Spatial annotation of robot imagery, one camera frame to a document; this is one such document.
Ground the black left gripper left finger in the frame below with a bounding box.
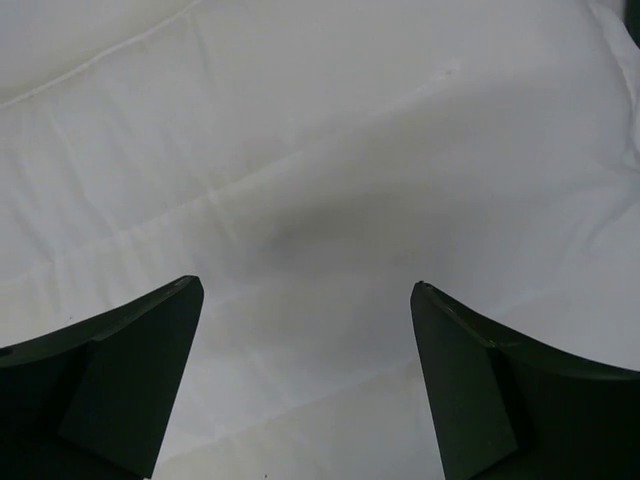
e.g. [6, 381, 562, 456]
[1, 275, 203, 479]

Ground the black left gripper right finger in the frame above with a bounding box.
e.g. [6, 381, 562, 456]
[410, 282, 639, 479]

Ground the white pillow yellow edge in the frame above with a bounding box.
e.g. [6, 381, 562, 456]
[1, 1, 639, 479]

